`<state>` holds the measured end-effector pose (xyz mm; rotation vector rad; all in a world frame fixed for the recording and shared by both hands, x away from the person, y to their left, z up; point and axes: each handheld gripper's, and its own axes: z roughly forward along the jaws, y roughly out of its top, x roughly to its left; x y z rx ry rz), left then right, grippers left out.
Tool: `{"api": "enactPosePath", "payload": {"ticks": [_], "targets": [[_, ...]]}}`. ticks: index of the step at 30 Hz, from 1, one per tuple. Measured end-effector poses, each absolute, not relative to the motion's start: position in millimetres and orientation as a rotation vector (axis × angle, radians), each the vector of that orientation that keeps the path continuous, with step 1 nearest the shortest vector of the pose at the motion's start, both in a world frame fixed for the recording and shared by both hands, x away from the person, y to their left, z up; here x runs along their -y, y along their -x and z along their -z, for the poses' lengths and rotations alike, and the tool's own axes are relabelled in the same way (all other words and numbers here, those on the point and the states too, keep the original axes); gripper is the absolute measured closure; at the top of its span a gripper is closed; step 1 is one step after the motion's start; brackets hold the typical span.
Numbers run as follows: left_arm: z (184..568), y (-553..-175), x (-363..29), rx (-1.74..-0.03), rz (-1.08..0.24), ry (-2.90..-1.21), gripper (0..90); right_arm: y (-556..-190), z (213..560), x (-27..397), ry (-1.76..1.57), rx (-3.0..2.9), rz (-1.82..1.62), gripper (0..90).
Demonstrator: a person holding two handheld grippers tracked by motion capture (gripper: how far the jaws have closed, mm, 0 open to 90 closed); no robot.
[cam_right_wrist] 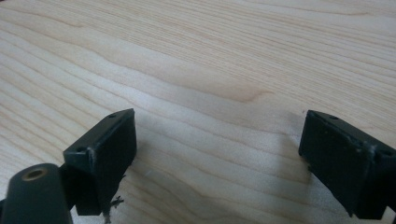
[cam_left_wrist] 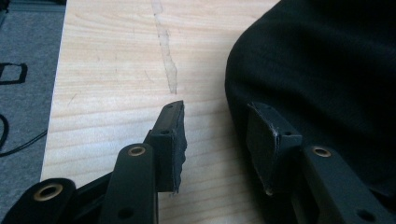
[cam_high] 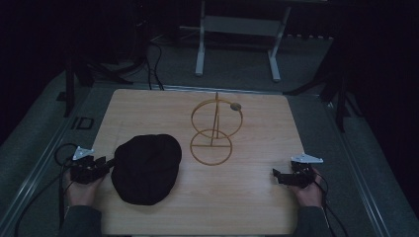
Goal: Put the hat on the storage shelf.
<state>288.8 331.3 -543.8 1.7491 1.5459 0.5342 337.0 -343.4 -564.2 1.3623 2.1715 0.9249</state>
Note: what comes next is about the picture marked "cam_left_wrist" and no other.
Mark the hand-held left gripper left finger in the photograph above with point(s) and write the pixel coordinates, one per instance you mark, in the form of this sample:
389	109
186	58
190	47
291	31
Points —
168	146

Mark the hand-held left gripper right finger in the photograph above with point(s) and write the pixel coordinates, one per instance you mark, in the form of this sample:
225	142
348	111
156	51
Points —
269	146

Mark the black cloth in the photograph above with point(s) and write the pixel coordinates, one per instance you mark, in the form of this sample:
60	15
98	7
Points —
317	74

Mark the black tape floor marking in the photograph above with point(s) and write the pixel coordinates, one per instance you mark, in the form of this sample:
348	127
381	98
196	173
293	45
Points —
21	73

